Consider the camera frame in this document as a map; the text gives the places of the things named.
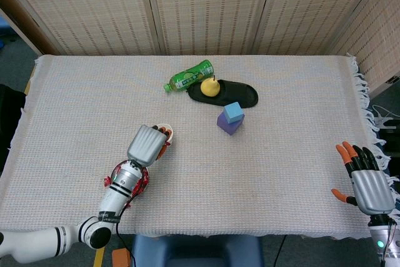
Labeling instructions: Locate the black equipment box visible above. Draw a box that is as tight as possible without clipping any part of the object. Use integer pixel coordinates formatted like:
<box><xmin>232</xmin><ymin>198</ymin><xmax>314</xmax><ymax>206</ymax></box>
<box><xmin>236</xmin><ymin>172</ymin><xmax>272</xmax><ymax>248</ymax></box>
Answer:
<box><xmin>376</xmin><ymin>128</ymin><xmax>400</xmax><ymax>157</ymax></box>

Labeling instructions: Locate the orange block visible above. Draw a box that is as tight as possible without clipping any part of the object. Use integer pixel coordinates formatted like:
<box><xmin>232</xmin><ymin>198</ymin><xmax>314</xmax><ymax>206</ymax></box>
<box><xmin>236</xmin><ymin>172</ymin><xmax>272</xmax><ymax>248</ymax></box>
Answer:
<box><xmin>111</xmin><ymin>247</ymin><xmax>131</xmax><ymax>267</ymax></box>

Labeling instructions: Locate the thin black floor cable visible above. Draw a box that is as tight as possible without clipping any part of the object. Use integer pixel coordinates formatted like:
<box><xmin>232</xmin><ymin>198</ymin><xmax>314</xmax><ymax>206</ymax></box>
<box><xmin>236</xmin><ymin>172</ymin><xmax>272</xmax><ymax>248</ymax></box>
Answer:
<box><xmin>273</xmin><ymin>234</ymin><xmax>288</xmax><ymax>266</ymax></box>

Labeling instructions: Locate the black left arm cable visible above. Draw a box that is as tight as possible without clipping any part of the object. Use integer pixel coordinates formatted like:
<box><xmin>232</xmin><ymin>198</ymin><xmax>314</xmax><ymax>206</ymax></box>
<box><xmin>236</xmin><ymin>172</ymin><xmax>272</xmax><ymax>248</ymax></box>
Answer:
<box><xmin>114</xmin><ymin>166</ymin><xmax>148</xmax><ymax>267</ymax></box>

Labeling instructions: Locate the black oval plate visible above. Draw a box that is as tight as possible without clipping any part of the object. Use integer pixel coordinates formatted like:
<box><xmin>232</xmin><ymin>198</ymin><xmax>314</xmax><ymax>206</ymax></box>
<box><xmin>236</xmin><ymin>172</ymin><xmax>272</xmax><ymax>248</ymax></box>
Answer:
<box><xmin>186</xmin><ymin>79</ymin><xmax>259</xmax><ymax>109</ymax></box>

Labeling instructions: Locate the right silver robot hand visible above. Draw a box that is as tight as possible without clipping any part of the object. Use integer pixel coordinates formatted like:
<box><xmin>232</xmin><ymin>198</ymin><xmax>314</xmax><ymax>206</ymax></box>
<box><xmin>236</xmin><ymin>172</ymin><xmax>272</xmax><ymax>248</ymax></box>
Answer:
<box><xmin>331</xmin><ymin>140</ymin><xmax>396</xmax><ymax>216</ymax></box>

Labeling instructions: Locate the woven folding screen panel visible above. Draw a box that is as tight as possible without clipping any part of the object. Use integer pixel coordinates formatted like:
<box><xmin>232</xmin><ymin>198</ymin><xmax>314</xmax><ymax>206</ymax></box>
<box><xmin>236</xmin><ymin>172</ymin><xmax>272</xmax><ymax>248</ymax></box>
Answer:
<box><xmin>0</xmin><ymin>0</ymin><xmax>162</xmax><ymax>56</ymax></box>
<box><xmin>251</xmin><ymin>0</ymin><xmax>385</xmax><ymax>56</ymax></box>
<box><xmin>326</xmin><ymin>0</ymin><xmax>400</xmax><ymax>93</ymax></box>
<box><xmin>143</xmin><ymin>0</ymin><xmax>276</xmax><ymax>56</ymax></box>

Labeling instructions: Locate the green plastic drink bottle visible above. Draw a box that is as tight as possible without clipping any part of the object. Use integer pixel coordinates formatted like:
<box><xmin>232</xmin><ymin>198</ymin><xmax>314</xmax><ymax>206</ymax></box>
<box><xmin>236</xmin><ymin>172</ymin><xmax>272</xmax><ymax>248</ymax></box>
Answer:
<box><xmin>163</xmin><ymin>59</ymin><xmax>215</xmax><ymax>93</ymax></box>

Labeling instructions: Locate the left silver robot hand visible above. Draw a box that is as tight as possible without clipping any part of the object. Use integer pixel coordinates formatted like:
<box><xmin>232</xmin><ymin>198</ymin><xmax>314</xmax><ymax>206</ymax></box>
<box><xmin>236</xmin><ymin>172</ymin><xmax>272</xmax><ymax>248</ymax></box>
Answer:
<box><xmin>126</xmin><ymin>124</ymin><xmax>173</xmax><ymax>168</ymax></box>

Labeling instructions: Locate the white paper cup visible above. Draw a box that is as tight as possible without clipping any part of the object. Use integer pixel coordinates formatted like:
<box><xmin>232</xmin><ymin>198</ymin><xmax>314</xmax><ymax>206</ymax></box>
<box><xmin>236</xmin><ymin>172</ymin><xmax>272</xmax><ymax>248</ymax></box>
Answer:
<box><xmin>155</xmin><ymin>122</ymin><xmax>174</xmax><ymax>148</ymax></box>

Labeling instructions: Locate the blue object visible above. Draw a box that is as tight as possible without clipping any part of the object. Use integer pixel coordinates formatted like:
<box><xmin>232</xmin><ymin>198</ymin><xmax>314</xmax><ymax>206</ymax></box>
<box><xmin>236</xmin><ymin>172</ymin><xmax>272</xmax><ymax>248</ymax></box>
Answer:
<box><xmin>0</xmin><ymin>18</ymin><xmax>15</xmax><ymax>38</ymax></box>

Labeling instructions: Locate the white woven tablecloth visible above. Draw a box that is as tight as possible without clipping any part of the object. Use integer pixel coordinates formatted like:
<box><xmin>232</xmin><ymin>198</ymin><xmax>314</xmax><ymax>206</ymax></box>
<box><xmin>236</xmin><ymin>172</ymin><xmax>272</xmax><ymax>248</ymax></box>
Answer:
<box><xmin>0</xmin><ymin>53</ymin><xmax>400</xmax><ymax>242</ymax></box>

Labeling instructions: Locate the white power cable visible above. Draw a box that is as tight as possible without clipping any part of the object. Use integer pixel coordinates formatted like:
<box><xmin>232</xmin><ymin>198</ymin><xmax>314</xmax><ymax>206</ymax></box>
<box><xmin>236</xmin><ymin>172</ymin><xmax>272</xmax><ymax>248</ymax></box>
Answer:
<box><xmin>370</xmin><ymin>104</ymin><xmax>400</xmax><ymax>132</ymax></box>

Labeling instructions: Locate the yellow pear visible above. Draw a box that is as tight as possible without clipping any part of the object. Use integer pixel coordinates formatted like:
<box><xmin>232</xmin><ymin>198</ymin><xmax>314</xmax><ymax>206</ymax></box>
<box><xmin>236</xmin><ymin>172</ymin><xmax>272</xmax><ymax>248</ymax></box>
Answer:
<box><xmin>200</xmin><ymin>74</ymin><xmax>221</xmax><ymax>98</ymax></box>

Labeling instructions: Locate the light blue foam cube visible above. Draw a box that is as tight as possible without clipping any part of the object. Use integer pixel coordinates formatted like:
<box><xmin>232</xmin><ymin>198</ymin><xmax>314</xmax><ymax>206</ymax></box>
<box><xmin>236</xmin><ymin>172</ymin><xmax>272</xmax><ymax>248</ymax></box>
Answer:
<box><xmin>222</xmin><ymin>101</ymin><xmax>244</xmax><ymax>124</ymax></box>

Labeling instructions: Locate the purple foam cube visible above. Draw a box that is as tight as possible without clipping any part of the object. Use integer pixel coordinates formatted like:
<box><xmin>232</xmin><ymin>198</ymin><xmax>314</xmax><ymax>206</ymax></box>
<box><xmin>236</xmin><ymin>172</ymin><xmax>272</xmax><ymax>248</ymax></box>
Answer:
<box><xmin>217</xmin><ymin>112</ymin><xmax>246</xmax><ymax>136</ymax></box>

